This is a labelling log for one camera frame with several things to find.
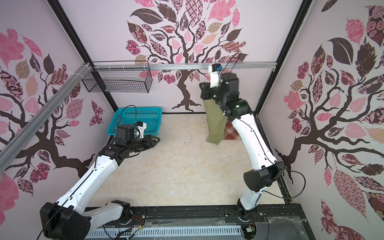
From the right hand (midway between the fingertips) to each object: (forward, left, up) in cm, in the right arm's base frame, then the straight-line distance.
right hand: (200, 83), depth 67 cm
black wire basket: (+28, +45, -13) cm, 55 cm away
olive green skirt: (+1, -10, -27) cm, 29 cm away
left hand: (-15, +23, -26) cm, 37 cm away
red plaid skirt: (+4, -22, -44) cm, 50 cm away
